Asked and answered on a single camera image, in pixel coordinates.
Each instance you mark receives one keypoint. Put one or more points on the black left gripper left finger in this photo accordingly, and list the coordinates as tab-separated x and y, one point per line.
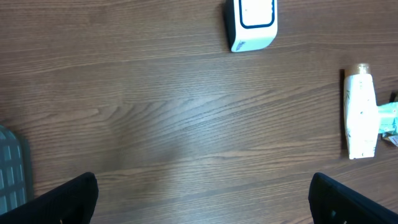
71	202

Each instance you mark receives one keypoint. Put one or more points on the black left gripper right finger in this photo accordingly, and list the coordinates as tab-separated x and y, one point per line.
333	202

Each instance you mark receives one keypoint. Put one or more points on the white tube with gold cap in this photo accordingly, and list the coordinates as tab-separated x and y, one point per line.
360	112

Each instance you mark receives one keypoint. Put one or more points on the teal snack packet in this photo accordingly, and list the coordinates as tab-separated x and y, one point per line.
388	118

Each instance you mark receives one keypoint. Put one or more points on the green yellow snack packet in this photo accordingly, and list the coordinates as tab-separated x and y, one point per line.
386	136

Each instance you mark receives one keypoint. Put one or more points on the white barcode scanner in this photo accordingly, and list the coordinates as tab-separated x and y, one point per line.
250	24

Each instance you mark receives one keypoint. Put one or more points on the grey plastic mesh basket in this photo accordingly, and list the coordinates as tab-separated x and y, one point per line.
16	179

